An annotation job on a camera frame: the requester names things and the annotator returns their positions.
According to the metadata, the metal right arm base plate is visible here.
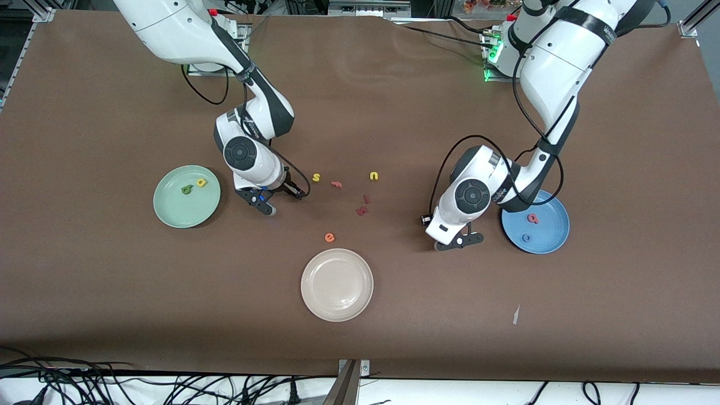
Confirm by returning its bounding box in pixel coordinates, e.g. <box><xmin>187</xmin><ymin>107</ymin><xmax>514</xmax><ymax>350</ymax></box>
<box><xmin>187</xmin><ymin>17</ymin><xmax>252</xmax><ymax>77</ymax></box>

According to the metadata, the grey metal bracket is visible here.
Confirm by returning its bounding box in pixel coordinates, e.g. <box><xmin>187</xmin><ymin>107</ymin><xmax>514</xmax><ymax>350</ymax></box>
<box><xmin>322</xmin><ymin>358</ymin><xmax>372</xmax><ymax>405</ymax></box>

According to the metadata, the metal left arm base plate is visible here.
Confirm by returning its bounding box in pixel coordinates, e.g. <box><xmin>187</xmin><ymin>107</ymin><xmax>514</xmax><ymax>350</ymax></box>
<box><xmin>483</xmin><ymin>31</ymin><xmax>524</xmax><ymax>84</ymax></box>

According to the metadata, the beige plate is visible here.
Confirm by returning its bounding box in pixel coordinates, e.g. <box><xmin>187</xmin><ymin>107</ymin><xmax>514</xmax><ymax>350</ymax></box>
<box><xmin>300</xmin><ymin>248</ymin><xmax>374</xmax><ymax>322</ymax></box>

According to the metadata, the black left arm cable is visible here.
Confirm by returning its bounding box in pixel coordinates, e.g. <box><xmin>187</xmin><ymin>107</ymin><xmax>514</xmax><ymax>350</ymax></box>
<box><xmin>429</xmin><ymin>0</ymin><xmax>673</xmax><ymax>217</ymax></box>

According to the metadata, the black cable tangle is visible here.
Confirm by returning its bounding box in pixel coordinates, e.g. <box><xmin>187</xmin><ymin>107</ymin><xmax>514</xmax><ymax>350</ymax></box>
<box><xmin>0</xmin><ymin>348</ymin><xmax>338</xmax><ymax>405</ymax></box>

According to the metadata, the blue plate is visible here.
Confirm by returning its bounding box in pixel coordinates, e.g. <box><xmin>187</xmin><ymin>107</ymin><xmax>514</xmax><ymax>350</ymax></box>
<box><xmin>501</xmin><ymin>188</ymin><xmax>570</xmax><ymax>255</ymax></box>

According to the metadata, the brown table cover sheet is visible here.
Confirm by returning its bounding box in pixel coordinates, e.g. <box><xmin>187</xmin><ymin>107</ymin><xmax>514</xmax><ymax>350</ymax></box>
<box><xmin>0</xmin><ymin>8</ymin><xmax>720</xmax><ymax>384</ymax></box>

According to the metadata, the black cable on table cover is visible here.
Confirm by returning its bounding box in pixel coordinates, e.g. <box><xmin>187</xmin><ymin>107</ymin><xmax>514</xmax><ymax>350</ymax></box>
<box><xmin>388</xmin><ymin>16</ymin><xmax>493</xmax><ymax>48</ymax></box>

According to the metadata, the silver aluminium side rail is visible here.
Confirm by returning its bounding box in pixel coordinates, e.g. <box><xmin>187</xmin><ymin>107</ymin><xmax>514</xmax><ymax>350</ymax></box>
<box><xmin>0</xmin><ymin>22</ymin><xmax>34</xmax><ymax>110</ymax></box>

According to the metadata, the green plate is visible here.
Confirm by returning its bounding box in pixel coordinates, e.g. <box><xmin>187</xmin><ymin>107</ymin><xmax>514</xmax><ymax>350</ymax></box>
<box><xmin>153</xmin><ymin>165</ymin><xmax>222</xmax><ymax>229</ymax></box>

